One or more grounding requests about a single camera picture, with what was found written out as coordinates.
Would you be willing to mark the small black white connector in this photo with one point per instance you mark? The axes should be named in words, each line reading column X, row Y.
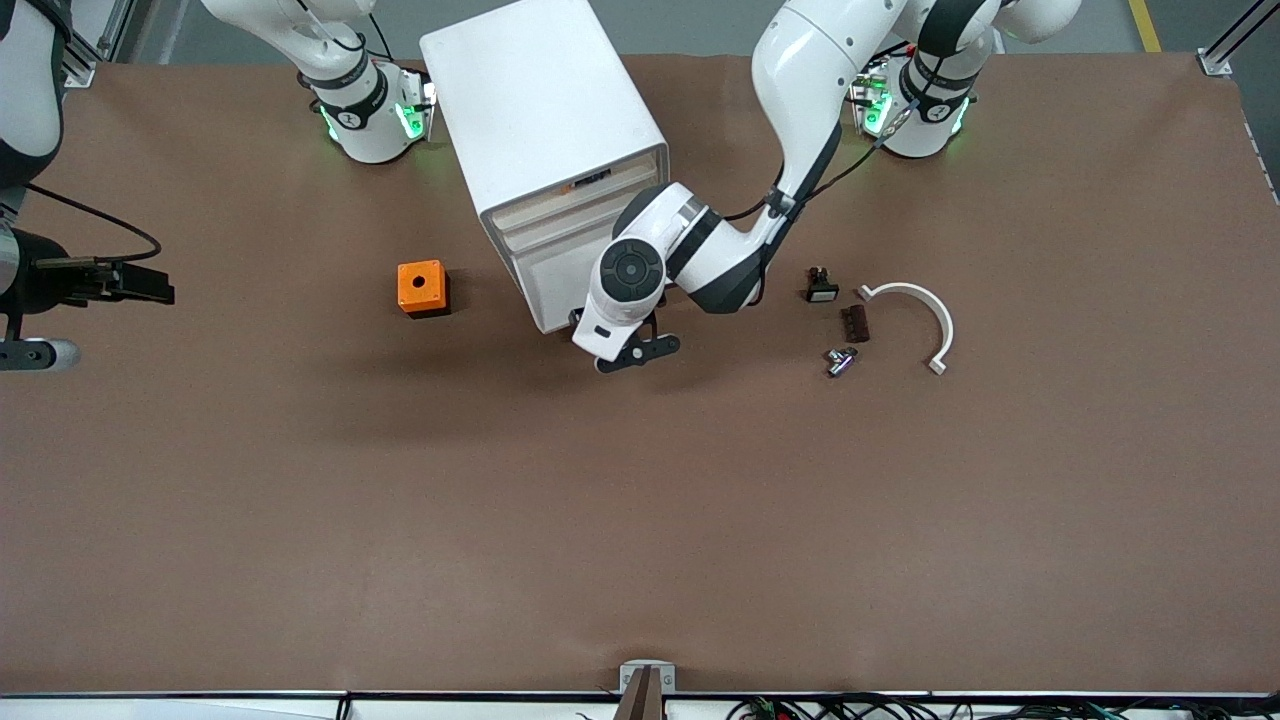
column 821, row 290

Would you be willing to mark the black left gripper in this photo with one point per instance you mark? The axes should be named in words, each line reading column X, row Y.
column 574, row 316

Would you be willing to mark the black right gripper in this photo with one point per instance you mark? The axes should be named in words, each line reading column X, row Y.
column 45, row 274

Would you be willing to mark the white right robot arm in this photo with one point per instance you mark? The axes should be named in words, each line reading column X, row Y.
column 350, row 110

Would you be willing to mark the brown terminal block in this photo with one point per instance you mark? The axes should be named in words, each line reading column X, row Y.
column 855, row 323

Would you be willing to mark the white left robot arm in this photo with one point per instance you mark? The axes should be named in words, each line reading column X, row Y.
column 800, row 60

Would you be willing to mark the silver metal fitting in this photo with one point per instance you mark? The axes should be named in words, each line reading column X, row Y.
column 840, row 362

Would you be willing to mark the orange button enclosure box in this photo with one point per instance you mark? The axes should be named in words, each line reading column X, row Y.
column 420, row 285

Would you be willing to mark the grey metal edge bracket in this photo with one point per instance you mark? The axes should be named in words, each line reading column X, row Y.
column 628, row 678

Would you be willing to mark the aluminium frame post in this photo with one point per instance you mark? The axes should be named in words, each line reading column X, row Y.
column 100, row 40
column 1225, row 45

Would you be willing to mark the brown table mat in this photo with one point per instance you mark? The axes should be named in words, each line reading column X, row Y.
column 300, row 500

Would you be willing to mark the white curved plastic bracket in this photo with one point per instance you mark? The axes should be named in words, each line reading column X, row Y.
column 925, row 298

